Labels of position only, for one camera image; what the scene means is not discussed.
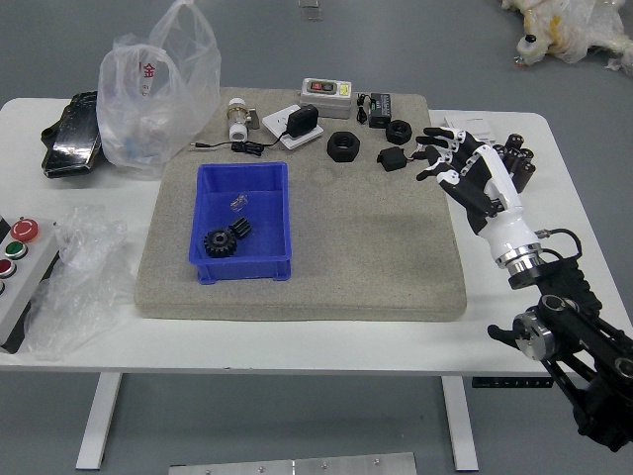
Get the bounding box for black plastic tray pack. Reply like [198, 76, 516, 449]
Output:
[41, 90, 106, 178]

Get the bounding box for small black nut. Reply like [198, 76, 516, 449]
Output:
[385, 119, 413, 145]

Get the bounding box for big black nut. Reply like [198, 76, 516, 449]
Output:
[326, 130, 362, 163]

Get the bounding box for large white plastic bag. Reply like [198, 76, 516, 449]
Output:
[95, 0, 223, 181]

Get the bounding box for white table leg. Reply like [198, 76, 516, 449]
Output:
[74, 372, 124, 471]
[440, 375, 480, 472]

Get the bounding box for grey-brown mat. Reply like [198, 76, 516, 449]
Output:
[133, 87, 470, 324]

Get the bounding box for small black gear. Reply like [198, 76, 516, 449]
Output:
[228, 216, 255, 240]

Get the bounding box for black table control panel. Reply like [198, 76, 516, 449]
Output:
[471, 376, 555, 390]

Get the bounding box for silver metal plate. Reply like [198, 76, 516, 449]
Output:
[167, 451, 417, 475]

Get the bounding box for black adapter cord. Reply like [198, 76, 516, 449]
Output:
[189, 129, 292, 157]

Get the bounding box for black power adapter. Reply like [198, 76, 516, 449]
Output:
[287, 104, 320, 137]

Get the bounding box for white wall socket plate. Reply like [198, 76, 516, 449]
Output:
[261, 104, 325, 151]

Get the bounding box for crumpled clear plastic bag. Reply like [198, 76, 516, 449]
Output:
[23, 204, 136, 361]

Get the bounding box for grey control box coloured buttons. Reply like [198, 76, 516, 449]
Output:
[0, 214, 61, 355]

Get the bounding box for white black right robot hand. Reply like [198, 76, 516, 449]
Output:
[414, 126, 542, 261]

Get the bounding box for grey switch box two buttons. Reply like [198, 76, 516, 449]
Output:
[299, 76, 354, 120]

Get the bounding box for white circuit breaker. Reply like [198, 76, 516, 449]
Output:
[442, 115, 497, 145]

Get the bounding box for black module with thin wires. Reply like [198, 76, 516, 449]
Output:
[376, 137, 432, 173]

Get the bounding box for plush toy in plastic wrap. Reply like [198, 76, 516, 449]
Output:
[497, 0, 633, 79]

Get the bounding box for black power module green label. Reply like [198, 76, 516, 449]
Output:
[367, 91, 396, 129]

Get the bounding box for big black gear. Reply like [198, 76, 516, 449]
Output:
[203, 227, 236, 260]

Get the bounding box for blue plastic box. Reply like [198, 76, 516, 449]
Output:
[189, 161, 294, 285]

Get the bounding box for brass valve white fittings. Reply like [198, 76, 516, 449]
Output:
[226, 98, 261, 142]

